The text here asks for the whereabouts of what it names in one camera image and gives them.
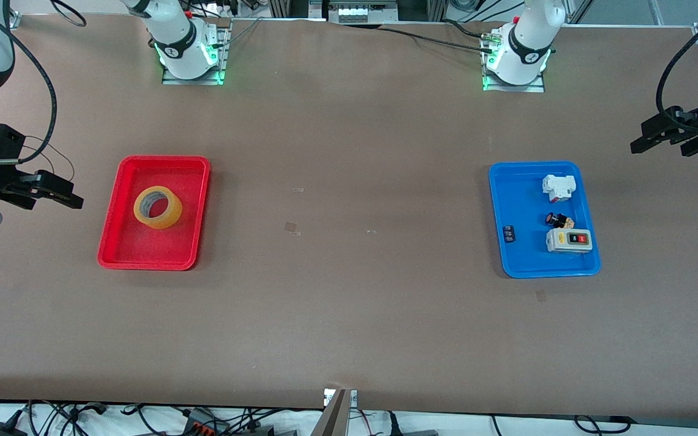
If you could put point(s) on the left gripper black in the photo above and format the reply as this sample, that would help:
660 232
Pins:
696 120

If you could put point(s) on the yellow clear tape roll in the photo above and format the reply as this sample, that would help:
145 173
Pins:
173 216

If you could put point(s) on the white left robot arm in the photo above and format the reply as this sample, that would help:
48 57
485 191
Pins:
528 42

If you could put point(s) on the brown tape patch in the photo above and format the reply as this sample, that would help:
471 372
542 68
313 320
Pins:
291 227

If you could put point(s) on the red plastic tray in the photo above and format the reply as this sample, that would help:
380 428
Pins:
143 248

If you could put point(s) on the white circuit breaker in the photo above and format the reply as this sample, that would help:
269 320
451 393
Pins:
555 184

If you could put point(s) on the orange and black push button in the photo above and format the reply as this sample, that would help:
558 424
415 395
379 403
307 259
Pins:
561 221

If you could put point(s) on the blue plastic tray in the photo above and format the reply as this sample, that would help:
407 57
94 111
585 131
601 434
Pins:
525 200

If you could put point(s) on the small black terminal block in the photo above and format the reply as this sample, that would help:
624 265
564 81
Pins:
509 234

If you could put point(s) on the black power adapter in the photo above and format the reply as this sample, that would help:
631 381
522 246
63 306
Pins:
0 429

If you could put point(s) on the orange power strip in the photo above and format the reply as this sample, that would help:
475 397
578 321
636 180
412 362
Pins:
203 424

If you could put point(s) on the aluminium profile with label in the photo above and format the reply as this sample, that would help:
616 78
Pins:
334 418

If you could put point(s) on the grey on-off switch box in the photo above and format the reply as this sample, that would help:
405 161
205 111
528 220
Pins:
558 242

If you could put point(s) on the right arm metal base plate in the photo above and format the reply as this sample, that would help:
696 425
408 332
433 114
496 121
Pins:
191 80

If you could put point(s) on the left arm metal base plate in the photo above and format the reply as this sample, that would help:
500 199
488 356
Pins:
512 88

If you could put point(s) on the aluminium frame rack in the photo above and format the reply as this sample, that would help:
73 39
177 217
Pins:
355 9

